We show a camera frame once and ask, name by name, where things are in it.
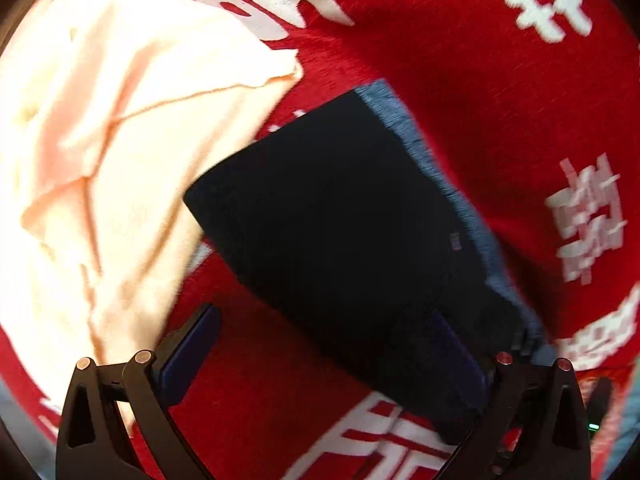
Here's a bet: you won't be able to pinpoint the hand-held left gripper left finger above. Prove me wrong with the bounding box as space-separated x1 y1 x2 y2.
55 303 222 480

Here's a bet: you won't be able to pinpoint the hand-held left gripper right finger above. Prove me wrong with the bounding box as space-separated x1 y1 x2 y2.
428 310 592 480

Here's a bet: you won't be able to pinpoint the black pants with blue trim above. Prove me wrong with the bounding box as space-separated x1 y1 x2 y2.
183 79 549 446

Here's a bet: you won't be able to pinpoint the cream cloth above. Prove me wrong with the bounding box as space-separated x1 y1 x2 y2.
0 0 304 411

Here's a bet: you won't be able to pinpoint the red printed blanket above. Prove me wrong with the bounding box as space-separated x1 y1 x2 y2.
0 0 640 480

